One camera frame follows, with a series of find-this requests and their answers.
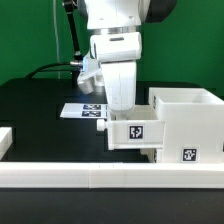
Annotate white left fence piece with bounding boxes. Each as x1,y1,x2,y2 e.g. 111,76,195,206
0,127,13,160

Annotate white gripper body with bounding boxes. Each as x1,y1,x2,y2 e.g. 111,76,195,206
101,61,137,115

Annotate white drawer box with knob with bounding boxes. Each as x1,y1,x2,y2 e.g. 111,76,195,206
140,148,163,163

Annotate black cable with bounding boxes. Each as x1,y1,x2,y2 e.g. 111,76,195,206
25,61,84,79

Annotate white marker sheet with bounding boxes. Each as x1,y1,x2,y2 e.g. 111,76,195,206
60,103,107,119

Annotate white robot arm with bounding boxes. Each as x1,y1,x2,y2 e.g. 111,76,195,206
77,0,177,116

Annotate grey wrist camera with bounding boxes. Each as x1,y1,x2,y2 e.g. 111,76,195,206
77,69,104,94

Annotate white front fence rail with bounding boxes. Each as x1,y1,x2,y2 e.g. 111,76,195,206
0,162,224,189

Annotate white drawer cabinet frame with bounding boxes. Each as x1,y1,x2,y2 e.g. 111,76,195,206
148,88,224,164

